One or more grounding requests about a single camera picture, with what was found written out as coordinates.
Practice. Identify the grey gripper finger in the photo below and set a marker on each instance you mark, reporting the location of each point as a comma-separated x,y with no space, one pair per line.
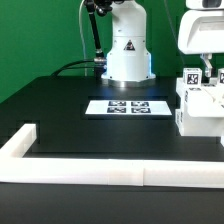
206,57

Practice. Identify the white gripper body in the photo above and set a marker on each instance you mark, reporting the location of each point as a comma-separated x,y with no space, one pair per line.
202,32

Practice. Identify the white chair back frame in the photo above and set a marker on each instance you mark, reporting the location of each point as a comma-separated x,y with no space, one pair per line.
202,100

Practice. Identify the white U-shaped obstacle fence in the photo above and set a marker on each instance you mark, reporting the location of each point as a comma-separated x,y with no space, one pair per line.
15,167

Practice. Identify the white chair seat part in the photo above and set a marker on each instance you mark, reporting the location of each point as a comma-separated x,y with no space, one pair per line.
200,126

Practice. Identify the white fiducial marker sheet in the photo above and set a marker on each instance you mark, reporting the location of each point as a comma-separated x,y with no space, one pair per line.
125,107

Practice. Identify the white tagged cube nut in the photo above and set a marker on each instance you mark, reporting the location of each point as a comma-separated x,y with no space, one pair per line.
192,76
221,76

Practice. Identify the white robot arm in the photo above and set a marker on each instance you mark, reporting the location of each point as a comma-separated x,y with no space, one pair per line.
128,63

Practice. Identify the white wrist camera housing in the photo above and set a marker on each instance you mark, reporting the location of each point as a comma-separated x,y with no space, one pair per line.
205,4

